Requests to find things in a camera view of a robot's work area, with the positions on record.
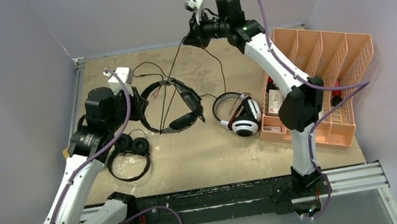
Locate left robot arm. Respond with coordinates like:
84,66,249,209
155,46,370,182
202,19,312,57
43,85,145,224

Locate thin black headset cable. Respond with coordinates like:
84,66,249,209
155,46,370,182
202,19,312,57
128,32,234,137

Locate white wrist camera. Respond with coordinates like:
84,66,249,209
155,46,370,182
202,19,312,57
184,0,204,24
103,67,134,96

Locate white box in front tray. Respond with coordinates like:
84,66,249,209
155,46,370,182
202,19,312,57
263,126,281,132

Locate large white staples box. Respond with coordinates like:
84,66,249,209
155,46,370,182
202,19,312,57
267,89,284,115

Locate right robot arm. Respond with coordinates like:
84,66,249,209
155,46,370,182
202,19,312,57
184,0,323,195

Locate black over-ear headphones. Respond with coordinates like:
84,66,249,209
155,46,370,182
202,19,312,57
106,133,152,182

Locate white and black headphones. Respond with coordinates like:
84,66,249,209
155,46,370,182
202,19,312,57
212,92,263,137

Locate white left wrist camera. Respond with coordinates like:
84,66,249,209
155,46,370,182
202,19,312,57
103,67,134,96

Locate black headband headset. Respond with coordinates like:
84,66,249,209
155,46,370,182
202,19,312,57
138,78,205,134

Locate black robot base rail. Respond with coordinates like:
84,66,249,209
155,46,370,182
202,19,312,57
97,157,337,224

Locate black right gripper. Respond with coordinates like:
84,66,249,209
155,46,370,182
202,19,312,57
179,5,234,53

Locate peach plastic file organizer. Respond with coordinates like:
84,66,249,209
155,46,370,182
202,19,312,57
272,28,374,148

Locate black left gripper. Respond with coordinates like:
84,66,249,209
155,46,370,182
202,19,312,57
102,83,152,132

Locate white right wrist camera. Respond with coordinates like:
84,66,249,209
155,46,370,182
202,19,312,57
184,0,204,24

